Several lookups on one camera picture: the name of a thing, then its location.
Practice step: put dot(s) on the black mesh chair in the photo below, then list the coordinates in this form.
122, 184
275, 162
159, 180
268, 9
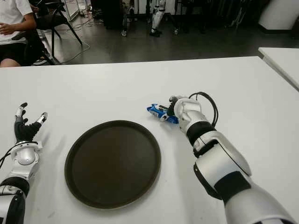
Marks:
50, 22

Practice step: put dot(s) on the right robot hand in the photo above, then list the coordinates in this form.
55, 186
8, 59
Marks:
189, 112

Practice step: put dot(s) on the white floor cabinet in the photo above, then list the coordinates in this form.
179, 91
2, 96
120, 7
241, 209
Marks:
73, 10

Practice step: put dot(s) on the blue Oreo cookie pack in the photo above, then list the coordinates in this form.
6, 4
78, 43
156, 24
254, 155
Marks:
154, 110

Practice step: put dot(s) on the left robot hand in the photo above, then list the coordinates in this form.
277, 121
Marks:
24, 133

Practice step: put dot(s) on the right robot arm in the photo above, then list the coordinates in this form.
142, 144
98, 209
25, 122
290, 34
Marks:
224, 154

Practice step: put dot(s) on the white curved furniture piece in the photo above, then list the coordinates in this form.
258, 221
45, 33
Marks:
278, 14

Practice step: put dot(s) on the round dark brown tray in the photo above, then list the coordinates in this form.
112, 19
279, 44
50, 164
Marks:
112, 163

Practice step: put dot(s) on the black floor case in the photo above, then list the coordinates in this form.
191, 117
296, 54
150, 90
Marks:
112, 16

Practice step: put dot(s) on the black wheeled gantry frame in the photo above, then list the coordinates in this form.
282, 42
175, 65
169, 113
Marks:
124, 28

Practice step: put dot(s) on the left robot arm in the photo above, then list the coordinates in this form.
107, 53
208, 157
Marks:
23, 158

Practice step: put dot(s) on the white side table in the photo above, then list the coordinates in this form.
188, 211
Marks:
285, 60

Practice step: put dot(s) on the black seat of operator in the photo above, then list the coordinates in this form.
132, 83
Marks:
35, 46

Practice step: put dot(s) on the humanoid robot legs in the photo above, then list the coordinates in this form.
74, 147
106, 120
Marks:
157, 17

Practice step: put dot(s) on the person in white polo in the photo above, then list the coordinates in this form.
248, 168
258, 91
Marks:
11, 14

